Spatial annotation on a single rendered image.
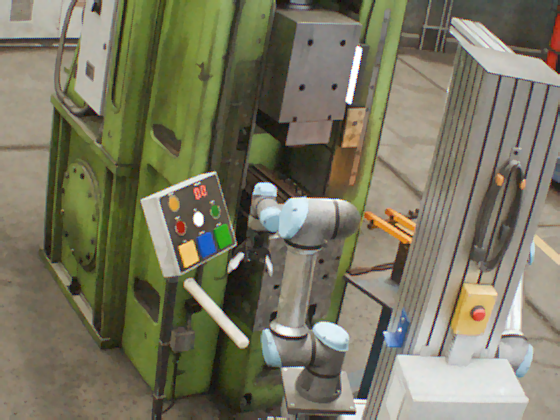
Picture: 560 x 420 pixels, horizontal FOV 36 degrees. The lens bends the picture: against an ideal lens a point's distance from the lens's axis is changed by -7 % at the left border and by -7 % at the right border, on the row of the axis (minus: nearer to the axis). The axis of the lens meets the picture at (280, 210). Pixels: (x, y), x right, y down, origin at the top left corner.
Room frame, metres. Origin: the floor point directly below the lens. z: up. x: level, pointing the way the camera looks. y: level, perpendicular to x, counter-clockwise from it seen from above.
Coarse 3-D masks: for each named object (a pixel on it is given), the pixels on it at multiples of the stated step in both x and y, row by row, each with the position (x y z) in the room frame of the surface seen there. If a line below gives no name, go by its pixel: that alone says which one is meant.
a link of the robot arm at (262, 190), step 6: (258, 186) 2.82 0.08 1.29; (264, 186) 2.83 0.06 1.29; (270, 186) 2.84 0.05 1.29; (258, 192) 2.80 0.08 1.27; (264, 192) 2.80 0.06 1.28; (270, 192) 2.80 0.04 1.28; (276, 192) 2.83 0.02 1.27; (258, 198) 2.79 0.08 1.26; (252, 204) 2.82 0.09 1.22; (252, 210) 2.81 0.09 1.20; (252, 216) 2.81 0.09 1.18; (258, 216) 2.80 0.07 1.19
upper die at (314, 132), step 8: (256, 120) 3.45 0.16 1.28; (264, 120) 3.41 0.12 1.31; (272, 120) 3.37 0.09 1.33; (328, 120) 3.38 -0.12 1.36; (264, 128) 3.40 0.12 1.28; (272, 128) 3.36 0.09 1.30; (280, 128) 3.32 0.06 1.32; (288, 128) 3.28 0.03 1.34; (296, 128) 3.30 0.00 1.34; (304, 128) 3.32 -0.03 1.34; (312, 128) 3.34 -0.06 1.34; (320, 128) 3.36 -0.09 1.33; (328, 128) 3.39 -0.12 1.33; (280, 136) 3.31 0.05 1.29; (288, 136) 3.28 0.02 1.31; (296, 136) 3.30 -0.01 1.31; (304, 136) 3.32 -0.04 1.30; (312, 136) 3.35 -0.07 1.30; (320, 136) 3.37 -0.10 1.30; (328, 136) 3.39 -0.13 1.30; (288, 144) 3.28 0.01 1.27; (296, 144) 3.30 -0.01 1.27; (304, 144) 3.33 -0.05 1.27
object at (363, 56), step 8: (368, 24) 3.61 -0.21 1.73; (360, 48) 3.58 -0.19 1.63; (368, 48) 3.59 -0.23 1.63; (360, 56) 3.57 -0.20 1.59; (360, 64) 3.58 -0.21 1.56; (352, 72) 3.59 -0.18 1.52; (360, 72) 3.58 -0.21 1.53; (352, 80) 3.58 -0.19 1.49; (360, 80) 3.59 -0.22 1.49; (352, 88) 3.58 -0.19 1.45; (360, 88) 3.59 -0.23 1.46; (352, 96) 3.57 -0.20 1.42; (352, 104) 3.58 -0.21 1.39
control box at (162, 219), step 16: (208, 176) 3.03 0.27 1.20; (160, 192) 2.87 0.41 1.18; (176, 192) 2.86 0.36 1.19; (192, 192) 2.93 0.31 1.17; (208, 192) 3.00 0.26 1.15; (144, 208) 2.80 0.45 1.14; (160, 208) 2.77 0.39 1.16; (192, 208) 2.89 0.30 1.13; (208, 208) 2.96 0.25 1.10; (224, 208) 3.03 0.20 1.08; (160, 224) 2.76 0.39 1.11; (176, 224) 2.79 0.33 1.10; (192, 224) 2.86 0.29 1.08; (208, 224) 2.93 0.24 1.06; (160, 240) 2.76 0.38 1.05; (176, 240) 2.77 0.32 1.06; (160, 256) 2.75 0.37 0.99; (176, 256) 2.73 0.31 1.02; (208, 256) 2.86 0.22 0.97; (176, 272) 2.72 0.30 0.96
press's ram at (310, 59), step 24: (288, 24) 3.29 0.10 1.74; (312, 24) 3.29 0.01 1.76; (336, 24) 3.35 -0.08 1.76; (360, 24) 3.42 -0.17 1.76; (288, 48) 3.27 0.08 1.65; (312, 48) 3.30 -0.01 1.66; (336, 48) 3.36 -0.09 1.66; (264, 72) 3.37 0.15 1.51; (288, 72) 3.25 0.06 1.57; (312, 72) 3.31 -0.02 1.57; (336, 72) 3.38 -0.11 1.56; (264, 96) 3.34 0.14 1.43; (288, 96) 3.26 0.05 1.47; (312, 96) 3.32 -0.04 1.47; (336, 96) 3.39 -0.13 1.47; (288, 120) 3.27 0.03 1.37; (312, 120) 3.34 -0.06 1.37
